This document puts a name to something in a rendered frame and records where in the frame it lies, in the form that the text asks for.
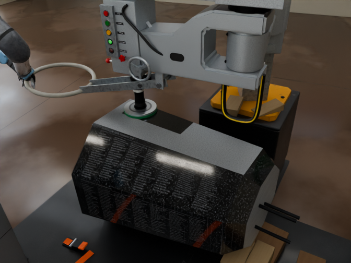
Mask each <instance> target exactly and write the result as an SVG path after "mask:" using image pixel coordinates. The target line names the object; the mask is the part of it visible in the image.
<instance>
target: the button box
mask: <svg viewBox="0 0 351 263"><path fill-rule="evenodd" d="M99 7H100V13H101V20H102V27H103V34H104V40H105V45H106V52H107V56H111V57H117V58H119V57H120V51H119V43H118V35H117V30H116V22H115V14H114V6H113V5H105V4H101V5H99ZM104 10H107V11H108V12H109V16H108V17H106V16H105V15H104V14H103V11H104ZM105 20H109V21H110V26H109V27H108V26H106V25H105ZM107 29H109V30H111V32H112V34H111V36H109V35H107V33H106V30H107ZM108 39H112V41H113V44H112V45H110V44H109V43H108ZM110 47H112V48H113V49H114V53H113V54H111V53H110V52H109V48H110Z"/></svg>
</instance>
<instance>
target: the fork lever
mask: <svg viewBox="0 0 351 263"><path fill-rule="evenodd" d="M130 77H131V76H122V77H112V78H102V79H92V80H89V81H90V82H91V83H92V84H93V85H91V86H80V87H79V88H80V89H81V90H82V91H83V92H82V93H94V92H108V91H121V90H135V89H149V88H156V87H157V88H158V89H160V88H161V84H159V83H157V84H156V80H155V73H152V74H151V80H148V81H145V82H139V81H130ZM173 79H176V76H173V75H167V74H163V80H164V87H168V84H167V80H173Z"/></svg>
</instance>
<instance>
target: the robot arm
mask: <svg viewBox="0 0 351 263"><path fill-rule="evenodd" d="M29 57H30V48H29V46H28V44H27V43H26V42H25V40H24V39H23V38H22V37H21V36H20V34H19V33H18V32H17V31H15V30H14V29H13V28H12V27H11V26H10V25H9V24H8V23H7V22H6V21H5V20H4V19H3V18H1V16H0V63H1V64H7V65H8V66H9V67H10V68H11V69H13V70H14V71H15V72H16V73H17V75H18V79H19V81H20V80H22V87H23V86H24V87H25V84H24V81H28V80H29V81H31V86H32V87H33V88H35V86H36V77H35V75H34V74H33V73H34V69H33V68H32V67H31V66H30V64H29ZM25 88H26V87H25Z"/></svg>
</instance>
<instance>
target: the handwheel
mask: <svg viewBox="0 0 351 263"><path fill-rule="evenodd" d="M135 59H138V60H140V61H142V62H144V64H142V65H137V66H136V65H135V64H134V63H132V61H133V60H135ZM131 65H132V66H133V67H134V68H135V72H136V73H137V74H138V77H139V78H137V77H136V76H135V75H134V74H133V73H132V71H131ZM146 67H147V69H148V75H147V77H146V78H144V79H142V75H141V73H142V72H143V71H144V68H146ZM127 69H128V72H129V74H130V75H131V76H132V78H134V79H135V80H137V81H139V82H145V81H147V80H148V79H149V78H150V77H151V67H150V65H149V63H148V62H147V61H146V60H145V59H144V58H142V57H140V56H133V57H131V58H130V59H129V61H128V63H127Z"/></svg>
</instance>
